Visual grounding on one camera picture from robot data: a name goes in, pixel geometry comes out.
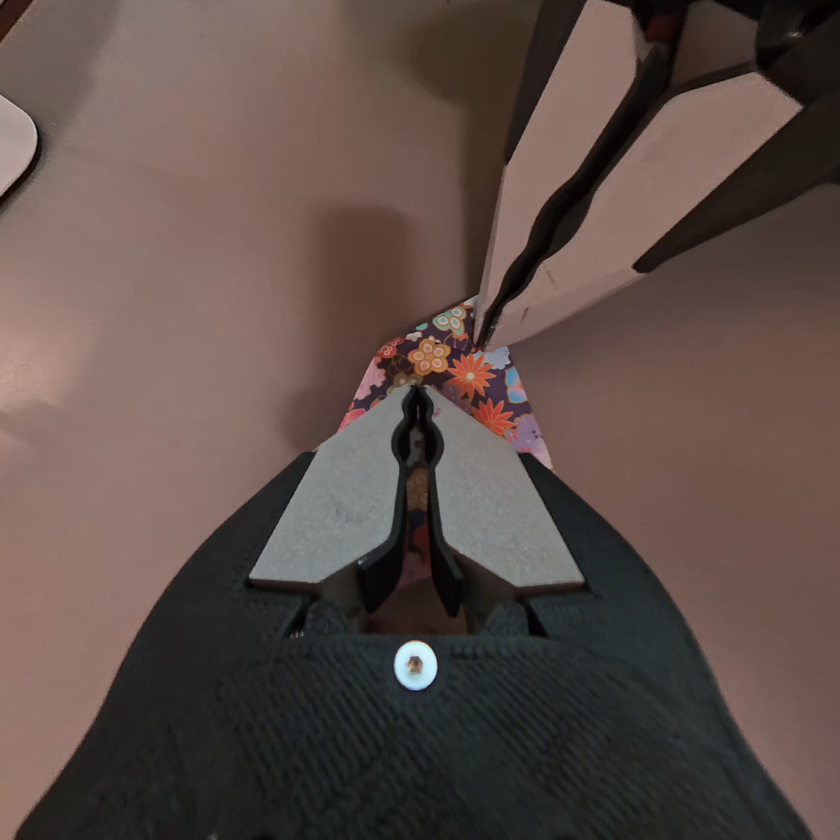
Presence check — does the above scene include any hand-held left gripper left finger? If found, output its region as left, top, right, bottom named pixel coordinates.
left=248, top=386, right=421, bottom=616

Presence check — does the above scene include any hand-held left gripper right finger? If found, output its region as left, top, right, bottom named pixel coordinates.
left=420, top=386, right=586, bottom=619

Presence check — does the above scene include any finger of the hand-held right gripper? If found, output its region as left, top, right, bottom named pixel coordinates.
left=472, top=0, right=672, bottom=345
left=487, top=64, right=806, bottom=350

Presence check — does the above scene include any floral patterned origami paper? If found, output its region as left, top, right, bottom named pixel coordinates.
left=338, top=295, right=555, bottom=588

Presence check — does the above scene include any pale rounded board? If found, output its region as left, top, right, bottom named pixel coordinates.
left=0, top=94, right=39, bottom=198

